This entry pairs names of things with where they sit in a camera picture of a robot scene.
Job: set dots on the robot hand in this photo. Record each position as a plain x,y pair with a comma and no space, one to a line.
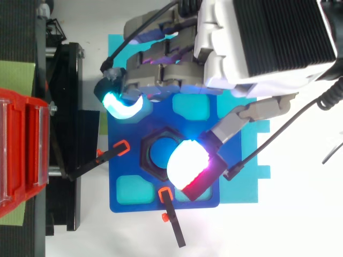
230,53

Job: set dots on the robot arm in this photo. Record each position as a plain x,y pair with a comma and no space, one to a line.
338,32

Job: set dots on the large black nut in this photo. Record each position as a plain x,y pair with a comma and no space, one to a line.
144,158

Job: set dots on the blue plate with square hollows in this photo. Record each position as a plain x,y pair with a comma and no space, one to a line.
128,160

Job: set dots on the black-and-orange clip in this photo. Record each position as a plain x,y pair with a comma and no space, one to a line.
107,155
174,222

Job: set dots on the black stand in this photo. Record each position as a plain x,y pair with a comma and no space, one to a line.
65,107

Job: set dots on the red bin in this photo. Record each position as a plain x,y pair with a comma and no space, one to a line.
18,150

